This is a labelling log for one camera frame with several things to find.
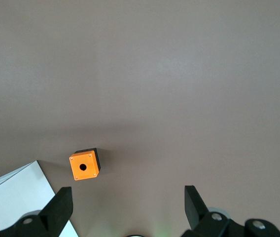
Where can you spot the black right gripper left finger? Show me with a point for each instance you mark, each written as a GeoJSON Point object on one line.
{"type": "Point", "coordinates": [61, 205]}

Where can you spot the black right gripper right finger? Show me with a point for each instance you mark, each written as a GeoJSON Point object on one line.
{"type": "Point", "coordinates": [194, 207]}

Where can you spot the white drawer cabinet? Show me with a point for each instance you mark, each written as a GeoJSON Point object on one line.
{"type": "Point", "coordinates": [11, 195]}

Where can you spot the orange button enclosure box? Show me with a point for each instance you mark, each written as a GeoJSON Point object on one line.
{"type": "Point", "coordinates": [83, 170]}

